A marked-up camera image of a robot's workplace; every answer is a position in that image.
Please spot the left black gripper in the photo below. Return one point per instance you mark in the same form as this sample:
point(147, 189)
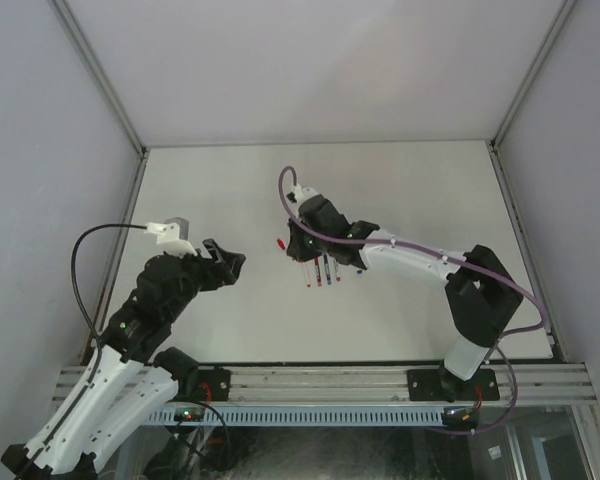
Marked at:
point(215, 267)

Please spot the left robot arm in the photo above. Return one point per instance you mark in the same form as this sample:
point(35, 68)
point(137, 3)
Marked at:
point(128, 378)

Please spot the aluminium rail frame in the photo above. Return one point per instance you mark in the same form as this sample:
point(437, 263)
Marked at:
point(531, 384)

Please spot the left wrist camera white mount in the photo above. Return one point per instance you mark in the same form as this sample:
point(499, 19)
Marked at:
point(172, 236)

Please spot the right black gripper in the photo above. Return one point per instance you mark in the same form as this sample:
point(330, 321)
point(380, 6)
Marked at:
point(300, 245)

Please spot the perforated blue cable tray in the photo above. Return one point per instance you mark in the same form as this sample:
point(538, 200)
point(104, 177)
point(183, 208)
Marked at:
point(298, 416)

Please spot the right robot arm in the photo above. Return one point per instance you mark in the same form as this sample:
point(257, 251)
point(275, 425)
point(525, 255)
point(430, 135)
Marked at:
point(472, 288)

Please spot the thin white red pen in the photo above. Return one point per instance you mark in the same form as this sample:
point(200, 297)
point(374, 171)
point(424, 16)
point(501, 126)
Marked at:
point(307, 277)

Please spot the pink white pen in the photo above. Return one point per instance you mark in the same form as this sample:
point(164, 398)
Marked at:
point(336, 270)

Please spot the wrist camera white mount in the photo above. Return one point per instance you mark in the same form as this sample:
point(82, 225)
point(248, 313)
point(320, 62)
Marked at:
point(172, 236)
point(299, 194)

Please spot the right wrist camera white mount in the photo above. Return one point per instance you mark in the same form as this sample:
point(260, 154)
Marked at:
point(299, 194)

